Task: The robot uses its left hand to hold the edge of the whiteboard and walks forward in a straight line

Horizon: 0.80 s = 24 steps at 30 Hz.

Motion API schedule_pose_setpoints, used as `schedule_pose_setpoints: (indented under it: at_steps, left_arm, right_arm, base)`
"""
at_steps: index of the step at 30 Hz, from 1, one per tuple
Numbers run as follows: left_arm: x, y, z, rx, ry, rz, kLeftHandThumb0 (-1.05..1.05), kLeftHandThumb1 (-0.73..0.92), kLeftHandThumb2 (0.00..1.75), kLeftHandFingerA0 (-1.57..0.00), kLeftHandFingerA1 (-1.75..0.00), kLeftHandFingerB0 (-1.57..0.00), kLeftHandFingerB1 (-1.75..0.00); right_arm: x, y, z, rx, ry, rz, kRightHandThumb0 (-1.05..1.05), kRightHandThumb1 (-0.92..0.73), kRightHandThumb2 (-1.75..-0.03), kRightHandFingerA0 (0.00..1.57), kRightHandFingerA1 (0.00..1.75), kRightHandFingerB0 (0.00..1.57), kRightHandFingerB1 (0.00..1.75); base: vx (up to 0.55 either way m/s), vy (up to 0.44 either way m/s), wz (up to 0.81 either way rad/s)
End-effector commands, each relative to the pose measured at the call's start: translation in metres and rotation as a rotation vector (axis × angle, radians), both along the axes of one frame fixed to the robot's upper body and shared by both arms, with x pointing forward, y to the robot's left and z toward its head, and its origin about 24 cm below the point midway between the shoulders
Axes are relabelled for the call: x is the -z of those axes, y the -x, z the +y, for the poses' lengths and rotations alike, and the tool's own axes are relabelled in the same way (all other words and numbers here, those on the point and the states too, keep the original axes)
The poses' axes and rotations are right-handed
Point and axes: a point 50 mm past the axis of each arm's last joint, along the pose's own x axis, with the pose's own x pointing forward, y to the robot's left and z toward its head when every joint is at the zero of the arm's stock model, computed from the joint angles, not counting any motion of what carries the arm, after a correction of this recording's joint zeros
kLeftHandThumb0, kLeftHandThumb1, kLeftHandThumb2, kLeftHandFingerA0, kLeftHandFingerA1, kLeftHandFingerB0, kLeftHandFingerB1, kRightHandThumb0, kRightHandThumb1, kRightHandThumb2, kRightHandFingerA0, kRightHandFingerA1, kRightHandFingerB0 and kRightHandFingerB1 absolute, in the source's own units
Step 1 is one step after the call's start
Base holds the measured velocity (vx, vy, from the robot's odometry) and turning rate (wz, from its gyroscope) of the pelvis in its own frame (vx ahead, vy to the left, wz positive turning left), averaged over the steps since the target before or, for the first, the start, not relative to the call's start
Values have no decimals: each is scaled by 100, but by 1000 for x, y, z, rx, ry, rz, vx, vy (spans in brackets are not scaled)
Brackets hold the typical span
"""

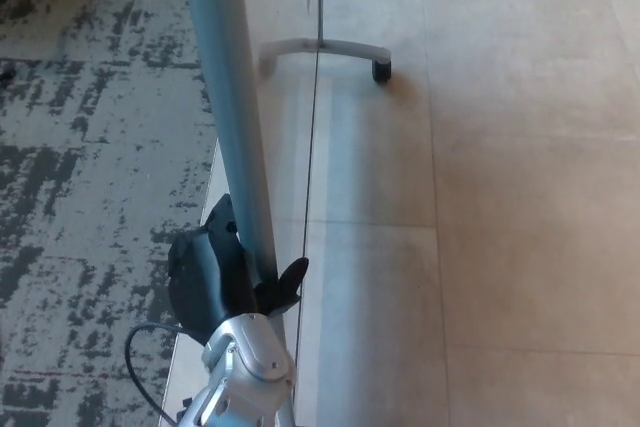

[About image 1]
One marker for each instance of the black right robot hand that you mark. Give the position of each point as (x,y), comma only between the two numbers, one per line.
(200,282)

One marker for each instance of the white mobile whiteboard with stand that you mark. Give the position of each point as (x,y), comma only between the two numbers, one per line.
(235,97)

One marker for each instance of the grey patterned carpet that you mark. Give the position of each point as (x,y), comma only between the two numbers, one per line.
(75,197)

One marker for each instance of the black caster wheel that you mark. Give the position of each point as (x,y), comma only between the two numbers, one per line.
(381,72)

